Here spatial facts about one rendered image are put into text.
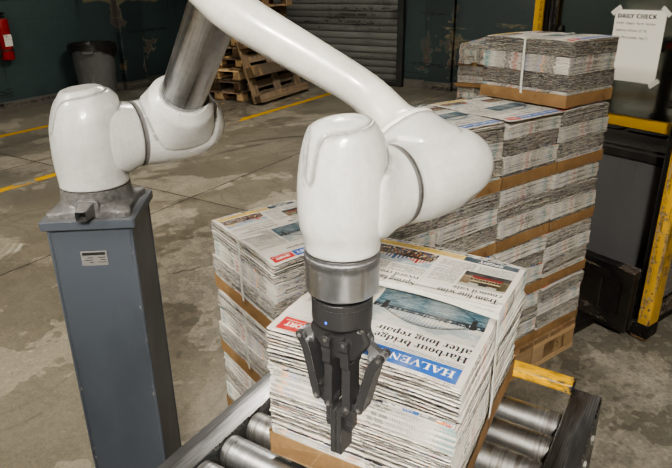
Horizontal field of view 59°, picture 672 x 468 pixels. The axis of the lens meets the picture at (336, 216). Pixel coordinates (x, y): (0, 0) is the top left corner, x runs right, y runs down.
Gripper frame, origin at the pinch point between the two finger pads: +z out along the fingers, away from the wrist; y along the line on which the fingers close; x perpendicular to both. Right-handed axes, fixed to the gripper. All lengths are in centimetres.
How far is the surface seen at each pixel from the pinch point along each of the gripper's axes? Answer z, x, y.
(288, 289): 18, -55, 49
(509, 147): -7, -134, 17
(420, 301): -10.3, -19.4, -2.3
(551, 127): -10, -154, 9
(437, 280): -10.8, -26.3, -2.1
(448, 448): 0.2, -3.7, -13.7
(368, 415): -0.7, -2.9, -2.5
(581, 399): 12.4, -40.1, -24.8
